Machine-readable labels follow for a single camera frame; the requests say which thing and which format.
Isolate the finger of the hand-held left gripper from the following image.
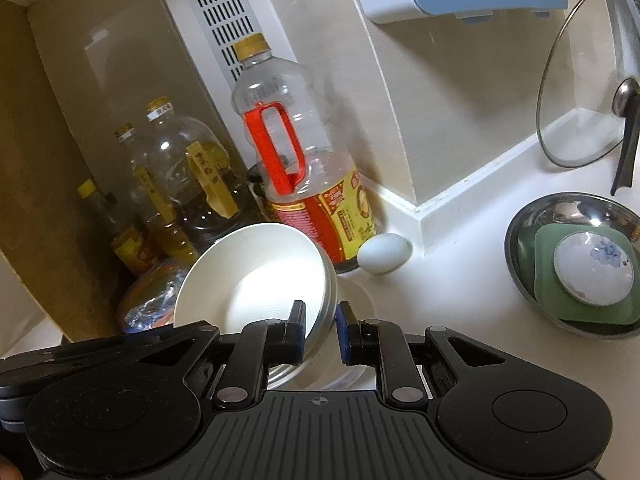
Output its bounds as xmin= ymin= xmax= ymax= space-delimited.
xmin=0 ymin=327 xmax=186 ymax=389

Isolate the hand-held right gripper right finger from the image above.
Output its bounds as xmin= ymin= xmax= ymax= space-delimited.
xmin=336 ymin=301 xmax=507 ymax=405

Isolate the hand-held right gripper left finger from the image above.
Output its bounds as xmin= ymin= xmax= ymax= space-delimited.
xmin=135 ymin=300 xmax=307 ymax=409

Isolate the cream ribbed bowl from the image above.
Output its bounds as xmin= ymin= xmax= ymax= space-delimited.
xmin=173 ymin=222 xmax=338 ymax=391

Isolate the green square plate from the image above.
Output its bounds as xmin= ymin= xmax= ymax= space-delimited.
xmin=517 ymin=222 xmax=632 ymax=325

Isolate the small white floral dish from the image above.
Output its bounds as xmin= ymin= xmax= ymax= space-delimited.
xmin=552 ymin=231 xmax=632 ymax=307

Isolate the white egg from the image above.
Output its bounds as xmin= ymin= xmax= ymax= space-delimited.
xmin=356 ymin=232 xmax=413 ymax=276

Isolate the plastic wrapped colourful bowl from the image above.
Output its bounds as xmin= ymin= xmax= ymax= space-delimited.
xmin=116 ymin=257 xmax=193 ymax=336

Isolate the small bottle with yellow cap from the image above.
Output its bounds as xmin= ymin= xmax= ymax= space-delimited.
xmin=76 ymin=179 xmax=161 ymax=277

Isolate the slim yellow oil bottle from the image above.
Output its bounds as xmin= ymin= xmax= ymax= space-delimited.
xmin=114 ymin=122 xmax=201 ymax=273

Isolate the brown cardboard panel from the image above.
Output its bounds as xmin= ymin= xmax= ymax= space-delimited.
xmin=0 ymin=0 xmax=151 ymax=348

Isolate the large dark oil bottle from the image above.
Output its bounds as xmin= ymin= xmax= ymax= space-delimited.
xmin=145 ymin=97 xmax=256 ymax=256

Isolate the clear bottle with red handle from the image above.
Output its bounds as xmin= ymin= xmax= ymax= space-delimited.
xmin=231 ymin=32 xmax=378 ymax=275

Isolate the glass lid with black handle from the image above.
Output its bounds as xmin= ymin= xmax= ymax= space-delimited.
xmin=536 ymin=0 xmax=640 ymax=197

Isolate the white wall vent panel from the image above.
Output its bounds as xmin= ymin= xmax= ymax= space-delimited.
xmin=172 ymin=0 xmax=281 ymax=91

